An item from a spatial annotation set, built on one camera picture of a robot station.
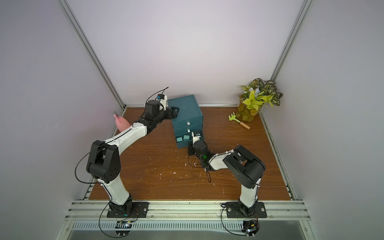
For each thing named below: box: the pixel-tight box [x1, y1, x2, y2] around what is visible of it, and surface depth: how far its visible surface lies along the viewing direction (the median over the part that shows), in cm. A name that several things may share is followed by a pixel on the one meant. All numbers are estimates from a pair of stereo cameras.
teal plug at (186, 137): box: [183, 134, 191, 141], surface depth 99 cm
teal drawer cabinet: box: [167, 94, 204, 149], surface depth 91 cm
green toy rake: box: [228, 112, 251, 130], surface depth 112 cm
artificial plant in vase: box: [236, 78, 283, 123], surface depth 99 cm
